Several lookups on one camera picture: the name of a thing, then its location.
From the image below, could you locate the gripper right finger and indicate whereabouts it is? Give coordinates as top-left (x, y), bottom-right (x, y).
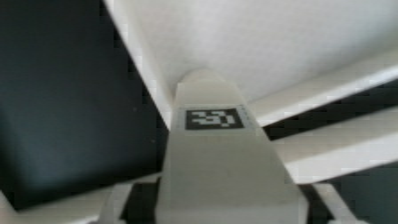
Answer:
top-left (301, 183), bottom-right (370, 224)

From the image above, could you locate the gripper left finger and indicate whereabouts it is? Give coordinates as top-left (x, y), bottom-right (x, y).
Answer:
top-left (95, 181), bottom-right (159, 224)

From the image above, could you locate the white desk leg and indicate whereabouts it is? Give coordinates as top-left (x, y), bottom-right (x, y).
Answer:
top-left (155, 70), bottom-right (310, 224)

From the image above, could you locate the white desk tabletop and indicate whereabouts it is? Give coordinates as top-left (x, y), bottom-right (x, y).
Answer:
top-left (104, 0), bottom-right (398, 124)

